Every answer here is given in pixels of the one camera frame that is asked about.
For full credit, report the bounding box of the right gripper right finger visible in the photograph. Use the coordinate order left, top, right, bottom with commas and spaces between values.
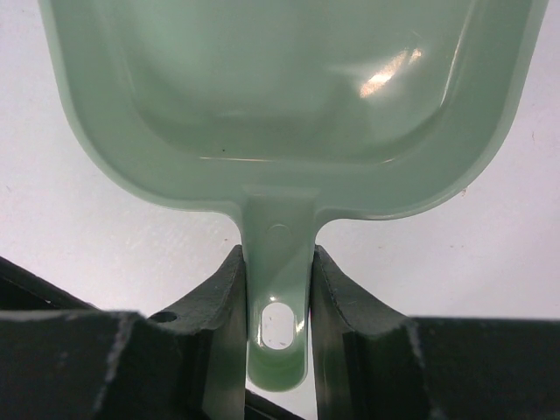
311, 247, 559, 419

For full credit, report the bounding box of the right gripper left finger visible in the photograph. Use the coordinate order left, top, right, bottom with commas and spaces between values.
1, 247, 246, 419

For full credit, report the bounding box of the green dustpan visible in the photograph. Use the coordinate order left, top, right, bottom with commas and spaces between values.
39, 1, 547, 392

